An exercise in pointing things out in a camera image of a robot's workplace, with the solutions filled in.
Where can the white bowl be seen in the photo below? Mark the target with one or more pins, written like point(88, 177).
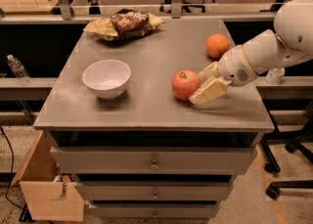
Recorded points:
point(107, 79)

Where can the orange fruit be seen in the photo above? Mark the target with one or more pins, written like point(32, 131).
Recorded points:
point(216, 45)

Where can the clear water bottle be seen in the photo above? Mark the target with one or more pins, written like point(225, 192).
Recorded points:
point(18, 70)

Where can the small clear sanitizer bottle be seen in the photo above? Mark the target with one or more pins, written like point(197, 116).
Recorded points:
point(275, 75)

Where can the red apple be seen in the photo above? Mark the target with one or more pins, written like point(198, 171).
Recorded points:
point(184, 84)

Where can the brown chip bag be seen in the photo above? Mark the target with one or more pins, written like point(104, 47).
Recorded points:
point(124, 25)

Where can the light wooden open drawer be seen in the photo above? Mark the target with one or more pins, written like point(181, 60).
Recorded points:
point(48, 194)

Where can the black office chair base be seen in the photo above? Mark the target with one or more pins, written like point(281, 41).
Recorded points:
point(289, 155)

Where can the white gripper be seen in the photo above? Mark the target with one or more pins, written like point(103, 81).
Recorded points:
point(233, 68)

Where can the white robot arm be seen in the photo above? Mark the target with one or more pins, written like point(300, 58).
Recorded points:
point(289, 43)

